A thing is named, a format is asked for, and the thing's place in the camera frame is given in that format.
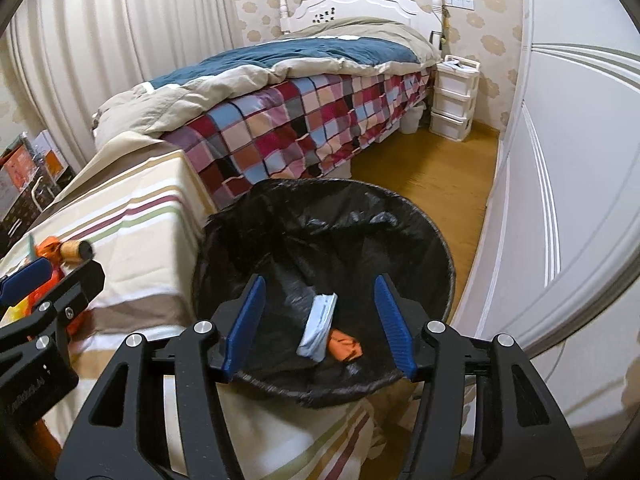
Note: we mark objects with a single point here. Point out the brown bottle yellow label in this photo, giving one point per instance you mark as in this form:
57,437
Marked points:
75,252

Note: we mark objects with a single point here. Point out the cardboard box orange print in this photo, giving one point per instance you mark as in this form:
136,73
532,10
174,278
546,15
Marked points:
15,170

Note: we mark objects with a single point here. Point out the white plastic drawer unit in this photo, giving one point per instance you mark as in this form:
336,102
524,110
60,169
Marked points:
452,95

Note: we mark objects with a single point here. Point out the white box orange print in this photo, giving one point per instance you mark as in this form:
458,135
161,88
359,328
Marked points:
50,152

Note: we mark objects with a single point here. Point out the white pleated curtain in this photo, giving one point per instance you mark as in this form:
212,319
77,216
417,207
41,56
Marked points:
125,20

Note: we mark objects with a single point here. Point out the white papers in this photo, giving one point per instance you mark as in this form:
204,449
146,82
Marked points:
457,64

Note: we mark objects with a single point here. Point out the pale blue tissue packet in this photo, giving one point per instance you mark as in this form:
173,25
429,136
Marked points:
317,325

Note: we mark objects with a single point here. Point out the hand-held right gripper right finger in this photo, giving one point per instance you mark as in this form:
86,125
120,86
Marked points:
395,317

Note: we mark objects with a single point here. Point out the plaid bed sheet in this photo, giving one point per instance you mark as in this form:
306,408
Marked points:
300,115

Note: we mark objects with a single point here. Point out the white wardrobe door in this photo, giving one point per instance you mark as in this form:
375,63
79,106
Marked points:
565,160

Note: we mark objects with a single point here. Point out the striped beige cloth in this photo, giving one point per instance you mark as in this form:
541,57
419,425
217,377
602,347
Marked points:
140,200

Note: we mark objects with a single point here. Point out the orange foam fruit net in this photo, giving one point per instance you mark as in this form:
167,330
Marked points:
52,287

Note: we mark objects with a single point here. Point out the white wall switches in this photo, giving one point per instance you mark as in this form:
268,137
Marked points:
459,2

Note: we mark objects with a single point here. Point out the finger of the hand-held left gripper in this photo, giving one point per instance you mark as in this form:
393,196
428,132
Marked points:
75,287
22,276

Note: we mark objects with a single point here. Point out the round bin with black bag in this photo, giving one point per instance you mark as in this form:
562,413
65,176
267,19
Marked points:
300,230

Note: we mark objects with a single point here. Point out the small orange wrapper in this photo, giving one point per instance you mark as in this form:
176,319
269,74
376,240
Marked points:
345,347

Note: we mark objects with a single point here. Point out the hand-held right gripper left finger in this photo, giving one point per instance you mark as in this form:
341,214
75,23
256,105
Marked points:
247,317

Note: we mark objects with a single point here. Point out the small white waste basket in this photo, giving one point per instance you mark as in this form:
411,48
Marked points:
412,119

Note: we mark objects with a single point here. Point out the bed with checkered blanket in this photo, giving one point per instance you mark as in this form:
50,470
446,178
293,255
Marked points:
280,57

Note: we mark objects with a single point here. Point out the white metal frame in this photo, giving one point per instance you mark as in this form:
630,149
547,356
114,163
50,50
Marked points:
42,187

